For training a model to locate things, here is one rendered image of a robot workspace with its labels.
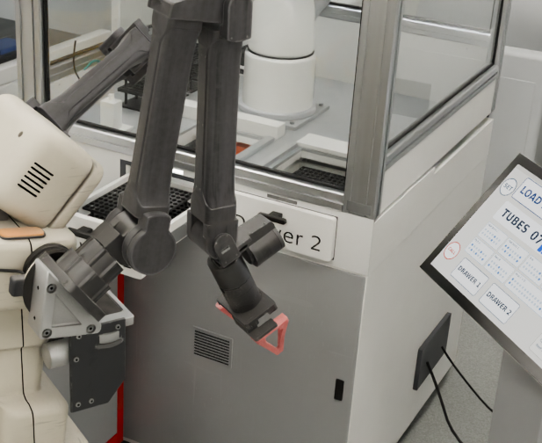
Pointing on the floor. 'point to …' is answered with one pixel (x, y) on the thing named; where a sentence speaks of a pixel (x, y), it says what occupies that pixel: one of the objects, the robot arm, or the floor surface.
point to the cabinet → (292, 346)
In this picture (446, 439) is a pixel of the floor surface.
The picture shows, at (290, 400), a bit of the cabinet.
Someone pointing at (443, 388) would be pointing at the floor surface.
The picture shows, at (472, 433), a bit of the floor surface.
